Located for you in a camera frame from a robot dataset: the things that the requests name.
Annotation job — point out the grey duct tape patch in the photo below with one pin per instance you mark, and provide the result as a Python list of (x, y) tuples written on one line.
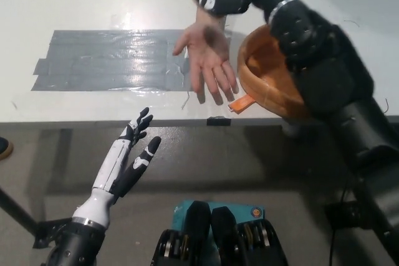
[(109, 63)]

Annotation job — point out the black robot torso blocks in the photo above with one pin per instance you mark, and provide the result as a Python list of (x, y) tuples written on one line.
[(196, 222)]

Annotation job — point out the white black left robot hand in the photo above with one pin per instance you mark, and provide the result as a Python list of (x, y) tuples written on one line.
[(107, 172)]

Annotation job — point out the bare person hand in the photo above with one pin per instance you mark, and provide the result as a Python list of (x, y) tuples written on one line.
[(207, 57)]

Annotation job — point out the black table leg with foot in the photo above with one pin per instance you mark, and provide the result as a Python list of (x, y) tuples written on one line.
[(18, 208)]

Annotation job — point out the orange plush basket plate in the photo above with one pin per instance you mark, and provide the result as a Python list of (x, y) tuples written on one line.
[(268, 97)]

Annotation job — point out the dark shoe with tan sole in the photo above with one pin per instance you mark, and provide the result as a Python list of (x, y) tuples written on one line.
[(4, 148)]

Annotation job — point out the black clip on desk edge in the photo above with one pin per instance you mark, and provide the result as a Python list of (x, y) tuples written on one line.
[(218, 121)]

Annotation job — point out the teal cardboard box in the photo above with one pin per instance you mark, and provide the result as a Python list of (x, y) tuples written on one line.
[(243, 211)]

